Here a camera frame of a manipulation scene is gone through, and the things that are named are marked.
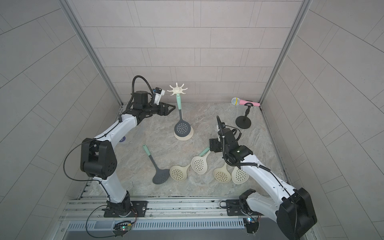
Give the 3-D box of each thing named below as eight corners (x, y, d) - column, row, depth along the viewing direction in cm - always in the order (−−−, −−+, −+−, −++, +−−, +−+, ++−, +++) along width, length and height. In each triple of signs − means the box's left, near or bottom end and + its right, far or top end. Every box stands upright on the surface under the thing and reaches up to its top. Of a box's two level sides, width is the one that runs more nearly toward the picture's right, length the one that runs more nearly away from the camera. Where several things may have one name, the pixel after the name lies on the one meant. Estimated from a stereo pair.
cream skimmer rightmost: (227, 178, 83) (229, 175, 79) (233, 167, 86) (235, 164, 83) (242, 188, 79) (244, 186, 76) (248, 177, 83) (250, 174, 79)
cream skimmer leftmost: (169, 181, 81) (168, 179, 78) (171, 166, 87) (170, 163, 84) (190, 181, 81) (189, 179, 78) (190, 166, 87) (190, 163, 84)
